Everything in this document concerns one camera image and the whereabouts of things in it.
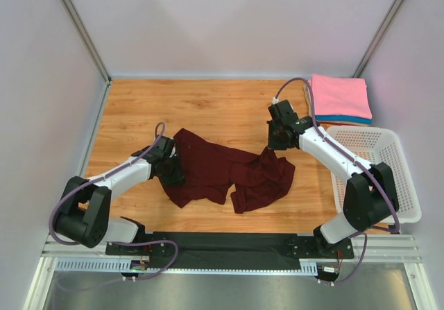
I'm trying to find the white plastic basket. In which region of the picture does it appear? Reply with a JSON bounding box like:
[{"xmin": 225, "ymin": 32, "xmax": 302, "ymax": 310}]
[{"xmin": 327, "ymin": 126, "xmax": 422, "ymax": 224}]

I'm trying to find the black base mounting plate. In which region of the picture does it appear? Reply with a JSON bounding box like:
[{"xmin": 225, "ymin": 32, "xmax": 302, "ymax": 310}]
[{"xmin": 105, "ymin": 232, "xmax": 355, "ymax": 270}]

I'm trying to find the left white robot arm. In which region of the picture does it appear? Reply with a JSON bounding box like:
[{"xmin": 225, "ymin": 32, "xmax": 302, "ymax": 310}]
[{"xmin": 49, "ymin": 135, "xmax": 185, "ymax": 248}]

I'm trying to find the aluminium slotted cable rail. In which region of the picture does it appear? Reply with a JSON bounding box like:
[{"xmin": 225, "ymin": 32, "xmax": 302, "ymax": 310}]
[{"xmin": 42, "ymin": 232, "xmax": 421, "ymax": 275}]

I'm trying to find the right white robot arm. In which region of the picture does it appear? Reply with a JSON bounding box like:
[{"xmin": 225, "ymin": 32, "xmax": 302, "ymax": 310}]
[{"xmin": 267, "ymin": 98, "xmax": 400, "ymax": 251}]

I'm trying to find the maroon t-shirt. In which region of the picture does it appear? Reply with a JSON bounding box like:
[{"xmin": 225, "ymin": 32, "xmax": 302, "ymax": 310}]
[{"xmin": 162, "ymin": 128, "xmax": 296, "ymax": 214}]

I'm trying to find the aluminium frame post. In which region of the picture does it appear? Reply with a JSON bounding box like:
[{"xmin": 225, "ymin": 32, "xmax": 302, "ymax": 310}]
[
  {"xmin": 352, "ymin": 0, "xmax": 407, "ymax": 78},
  {"xmin": 60, "ymin": 0, "xmax": 112, "ymax": 84}
]

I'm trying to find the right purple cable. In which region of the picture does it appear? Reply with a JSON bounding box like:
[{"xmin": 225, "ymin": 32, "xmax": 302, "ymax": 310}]
[{"xmin": 272, "ymin": 77, "xmax": 402, "ymax": 288}]

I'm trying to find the right aluminium frame post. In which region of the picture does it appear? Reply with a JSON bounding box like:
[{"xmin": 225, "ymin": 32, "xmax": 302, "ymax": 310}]
[{"xmin": 352, "ymin": 0, "xmax": 407, "ymax": 78}]

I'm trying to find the left aluminium frame post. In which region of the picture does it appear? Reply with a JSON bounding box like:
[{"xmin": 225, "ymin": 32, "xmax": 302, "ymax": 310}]
[{"xmin": 60, "ymin": 0, "xmax": 112, "ymax": 84}]

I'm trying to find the blue folded t-shirt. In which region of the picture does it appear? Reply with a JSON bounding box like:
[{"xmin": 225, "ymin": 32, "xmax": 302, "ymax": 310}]
[{"xmin": 316, "ymin": 115, "xmax": 372, "ymax": 125}]

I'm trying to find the pink folded t-shirt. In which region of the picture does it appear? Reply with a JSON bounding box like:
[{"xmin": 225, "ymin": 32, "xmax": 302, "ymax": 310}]
[{"xmin": 309, "ymin": 74, "xmax": 373, "ymax": 123}]

